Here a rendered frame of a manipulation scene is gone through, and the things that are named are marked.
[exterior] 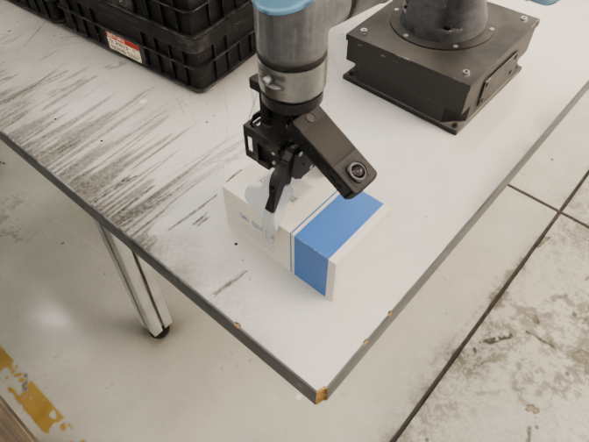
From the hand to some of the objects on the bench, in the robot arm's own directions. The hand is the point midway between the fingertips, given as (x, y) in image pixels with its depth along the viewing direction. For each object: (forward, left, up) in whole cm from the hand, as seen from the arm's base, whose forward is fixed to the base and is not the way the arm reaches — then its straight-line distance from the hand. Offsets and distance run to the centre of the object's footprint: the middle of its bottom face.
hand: (305, 210), depth 75 cm
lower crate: (-60, +14, -5) cm, 61 cm away
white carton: (0, 0, -6) cm, 6 cm away
